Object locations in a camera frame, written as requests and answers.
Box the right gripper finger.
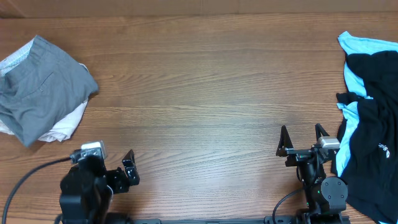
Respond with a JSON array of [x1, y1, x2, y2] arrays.
[[315, 123, 329, 141], [276, 125, 294, 156]]

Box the grey shorts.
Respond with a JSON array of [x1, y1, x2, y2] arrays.
[[0, 34, 100, 148]]

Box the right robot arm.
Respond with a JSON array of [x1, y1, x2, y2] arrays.
[[272, 124, 350, 224]]

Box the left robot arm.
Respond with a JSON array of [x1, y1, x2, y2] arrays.
[[55, 148, 140, 224]]

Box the black garment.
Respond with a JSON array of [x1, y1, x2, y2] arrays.
[[336, 51, 397, 223]]

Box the beige folded shorts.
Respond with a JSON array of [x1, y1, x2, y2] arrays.
[[0, 39, 90, 143]]

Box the light blue shirt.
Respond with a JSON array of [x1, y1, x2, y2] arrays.
[[335, 30, 398, 178]]

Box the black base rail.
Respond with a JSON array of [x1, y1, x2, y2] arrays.
[[130, 215, 351, 224]]

